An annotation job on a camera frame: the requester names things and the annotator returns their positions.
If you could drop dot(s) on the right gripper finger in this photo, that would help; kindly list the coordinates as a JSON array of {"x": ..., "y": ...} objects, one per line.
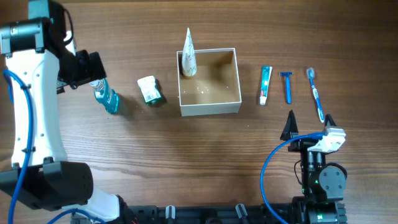
[
  {"x": 290, "y": 130},
  {"x": 329, "y": 120}
]

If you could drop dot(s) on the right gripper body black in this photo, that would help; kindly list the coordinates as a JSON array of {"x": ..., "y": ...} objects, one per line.
[{"x": 301, "y": 145}]

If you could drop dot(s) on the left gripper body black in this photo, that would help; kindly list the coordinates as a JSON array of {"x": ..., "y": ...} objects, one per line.
[{"x": 81, "y": 67}]

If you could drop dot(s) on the blue mouthwash bottle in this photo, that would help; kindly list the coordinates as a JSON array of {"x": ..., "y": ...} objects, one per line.
[{"x": 105, "y": 95}]

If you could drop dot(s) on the blue white toothbrush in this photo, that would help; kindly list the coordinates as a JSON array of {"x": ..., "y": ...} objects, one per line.
[{"x": 311, "y": 75}]

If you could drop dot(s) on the blue disposable razor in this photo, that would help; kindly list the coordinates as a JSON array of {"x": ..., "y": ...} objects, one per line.
[{"x": 287, "y": 76}]

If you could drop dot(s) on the green white toothpaste tube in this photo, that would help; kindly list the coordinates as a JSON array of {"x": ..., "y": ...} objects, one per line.
[{"x": 266, "y": 76}]

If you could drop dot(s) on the green white soap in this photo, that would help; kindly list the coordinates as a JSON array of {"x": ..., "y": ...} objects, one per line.
[{"x": 149, "y": 90}]

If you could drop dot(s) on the white floral lotion tube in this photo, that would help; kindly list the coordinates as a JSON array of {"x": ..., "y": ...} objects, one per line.
[{"x": 189, "y": 63}]

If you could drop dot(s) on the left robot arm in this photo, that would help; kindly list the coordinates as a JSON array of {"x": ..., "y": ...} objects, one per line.
[{"x": 41, "y": 60}]

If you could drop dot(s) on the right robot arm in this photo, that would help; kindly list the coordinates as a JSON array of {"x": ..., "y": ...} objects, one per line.
[{"x": 322, "y": 182}]

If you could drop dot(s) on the white cardboard box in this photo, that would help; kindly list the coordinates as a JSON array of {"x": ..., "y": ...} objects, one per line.
[{"x": 215, "y": 89}]

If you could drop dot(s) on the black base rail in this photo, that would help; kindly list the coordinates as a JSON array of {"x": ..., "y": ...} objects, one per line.
[{"x": 211, "y": 214}]

